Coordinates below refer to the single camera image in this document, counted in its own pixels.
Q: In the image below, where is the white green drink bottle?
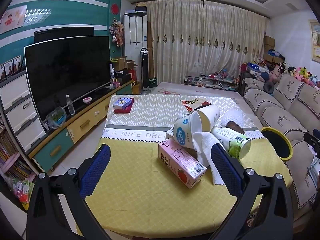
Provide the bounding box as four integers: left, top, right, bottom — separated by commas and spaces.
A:
211, 126, 251, 159

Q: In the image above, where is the brown plastic tray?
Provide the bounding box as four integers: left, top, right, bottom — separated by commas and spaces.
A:
225, 121, 245, 134

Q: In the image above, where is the white paper towel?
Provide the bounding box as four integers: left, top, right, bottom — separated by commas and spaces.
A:
193, 132, 224, 185

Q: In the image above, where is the pink strawberry milk carton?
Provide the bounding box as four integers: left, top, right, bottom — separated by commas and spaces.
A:
158, 139, 207, 189

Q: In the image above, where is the red snack wrapper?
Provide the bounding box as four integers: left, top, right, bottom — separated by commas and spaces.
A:
181, 99, 211, 113

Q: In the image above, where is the white blue yogurt tub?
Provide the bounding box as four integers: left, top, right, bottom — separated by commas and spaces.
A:
173, 112, 202, 149

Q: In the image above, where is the large cream paper cup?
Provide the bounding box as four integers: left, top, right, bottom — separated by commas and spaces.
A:
195, 105, 220, 132

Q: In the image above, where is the yellow rimmed black trash bin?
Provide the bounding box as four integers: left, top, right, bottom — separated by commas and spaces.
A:
261, 127, 293, 161

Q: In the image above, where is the beige sectional sofa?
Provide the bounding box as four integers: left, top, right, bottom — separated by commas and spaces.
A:
243, 74, 319, 219

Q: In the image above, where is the pile of plush toys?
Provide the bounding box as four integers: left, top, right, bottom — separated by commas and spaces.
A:
247, 61, 319, 94

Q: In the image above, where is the teal yellow tv cabinet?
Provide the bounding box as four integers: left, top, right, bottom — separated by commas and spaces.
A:
27, 80, 133, 172

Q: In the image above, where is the patterned yellow grey tablecloth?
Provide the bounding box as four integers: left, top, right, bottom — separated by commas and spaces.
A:
83, 93, 293, 239

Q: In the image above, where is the low shelf of toys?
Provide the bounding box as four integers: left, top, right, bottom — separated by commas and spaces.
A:
184, 72, 239, 92

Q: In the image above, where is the clear plastic water bottle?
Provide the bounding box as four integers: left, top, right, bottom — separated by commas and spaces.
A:
66, 95, 75, 116

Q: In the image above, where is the white plastic drawer unit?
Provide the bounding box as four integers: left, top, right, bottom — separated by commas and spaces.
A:
1, 73, 46, 154

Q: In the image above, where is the blue and red box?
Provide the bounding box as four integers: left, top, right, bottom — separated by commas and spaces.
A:
112, 98, 134, 114

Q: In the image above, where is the black flat screen television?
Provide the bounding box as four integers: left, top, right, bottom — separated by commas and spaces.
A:
24, 36, 111, 122

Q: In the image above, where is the floral floor mat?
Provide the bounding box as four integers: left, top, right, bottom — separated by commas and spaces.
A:
151, 82, 253, 114

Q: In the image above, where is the cream patterned curtain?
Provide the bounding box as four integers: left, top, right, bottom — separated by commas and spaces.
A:
146, 0, 268, 83

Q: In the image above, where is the black tower fan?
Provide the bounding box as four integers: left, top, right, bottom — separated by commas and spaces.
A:
140, 48, 151, 94

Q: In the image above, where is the white floor air conditioner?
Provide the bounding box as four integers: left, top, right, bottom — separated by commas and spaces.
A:
124, 15, 148, 66

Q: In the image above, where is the framed floral wall picture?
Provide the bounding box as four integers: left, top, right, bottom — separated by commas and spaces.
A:
309, 20, 320, 63

